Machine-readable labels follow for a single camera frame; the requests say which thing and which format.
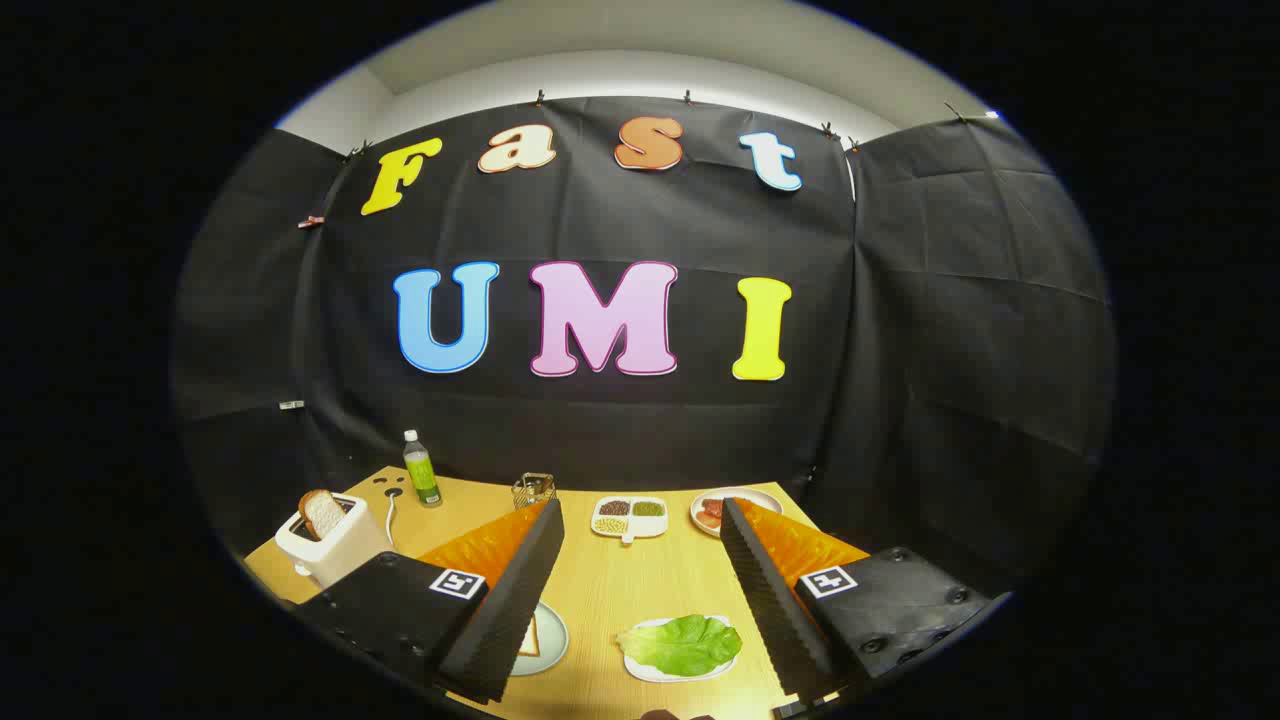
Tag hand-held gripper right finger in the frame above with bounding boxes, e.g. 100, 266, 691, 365
718, 497, 1013, 713

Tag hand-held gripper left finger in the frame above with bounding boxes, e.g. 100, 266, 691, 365
293, 498, 566, 706

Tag green lettuce leaf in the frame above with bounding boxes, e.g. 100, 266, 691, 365
617, 615, 743, 677

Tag brown-crust bread slice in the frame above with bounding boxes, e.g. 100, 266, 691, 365
298, 489, 348, 542

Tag pale green round plate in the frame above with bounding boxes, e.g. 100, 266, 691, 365
510, 600, 569, 677

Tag white round plate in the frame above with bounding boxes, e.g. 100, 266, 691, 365
690, 487, 784, 538

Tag white square plate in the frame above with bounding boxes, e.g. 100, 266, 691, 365
623, 615, 739, 684

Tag white divided dish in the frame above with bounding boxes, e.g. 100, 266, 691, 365
591, 496, 669, 544

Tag green label water bottle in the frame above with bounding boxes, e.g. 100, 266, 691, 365
402, 430, 443, 508

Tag white toaster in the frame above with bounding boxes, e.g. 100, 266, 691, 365
275, 492, 396, 589

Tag black backdrop cloth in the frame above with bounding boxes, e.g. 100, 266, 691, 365
170, 95, 1119, 601

